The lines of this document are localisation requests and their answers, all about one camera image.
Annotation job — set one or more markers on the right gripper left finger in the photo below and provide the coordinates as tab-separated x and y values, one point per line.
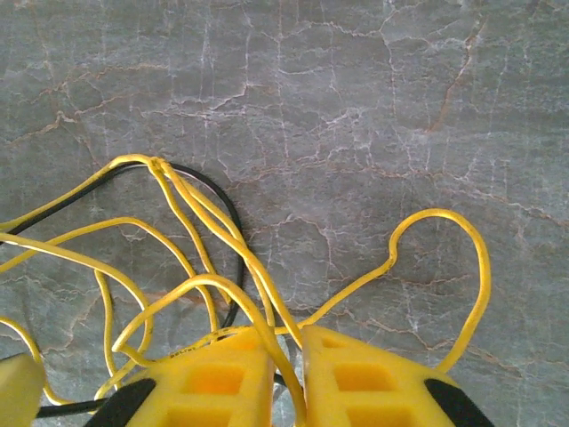
213	378

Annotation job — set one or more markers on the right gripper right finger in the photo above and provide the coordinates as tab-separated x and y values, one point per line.
364	378

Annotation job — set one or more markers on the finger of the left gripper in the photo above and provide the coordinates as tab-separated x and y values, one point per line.
20	391

